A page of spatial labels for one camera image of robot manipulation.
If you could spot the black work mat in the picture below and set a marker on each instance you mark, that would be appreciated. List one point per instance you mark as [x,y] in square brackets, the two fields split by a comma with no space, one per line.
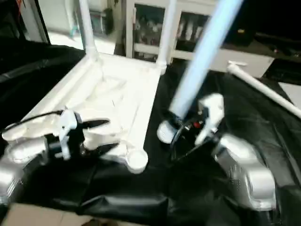
[188,188]

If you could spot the white glass-door cabinet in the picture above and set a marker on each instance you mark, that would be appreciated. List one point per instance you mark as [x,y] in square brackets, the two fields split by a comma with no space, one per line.
[146,28]

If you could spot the teal storage box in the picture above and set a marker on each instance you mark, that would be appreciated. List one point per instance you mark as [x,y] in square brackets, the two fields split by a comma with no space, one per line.
[101,21]

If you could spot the white plastic table leg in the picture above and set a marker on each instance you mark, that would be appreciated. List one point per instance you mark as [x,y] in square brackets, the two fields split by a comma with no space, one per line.
[263,87]
[166,33]
[88,28]
[202,56]

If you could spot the white plastic table top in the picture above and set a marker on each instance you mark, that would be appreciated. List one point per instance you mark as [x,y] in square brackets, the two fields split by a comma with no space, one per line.
[117,99]

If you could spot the white drawer unit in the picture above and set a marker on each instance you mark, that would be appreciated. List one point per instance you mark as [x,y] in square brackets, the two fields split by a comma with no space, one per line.
[221,61]

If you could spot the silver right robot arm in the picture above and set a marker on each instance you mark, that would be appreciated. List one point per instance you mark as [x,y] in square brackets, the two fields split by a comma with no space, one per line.
[244,169]

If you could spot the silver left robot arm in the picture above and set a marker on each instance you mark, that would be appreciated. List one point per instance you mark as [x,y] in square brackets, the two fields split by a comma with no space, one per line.
[19,160]

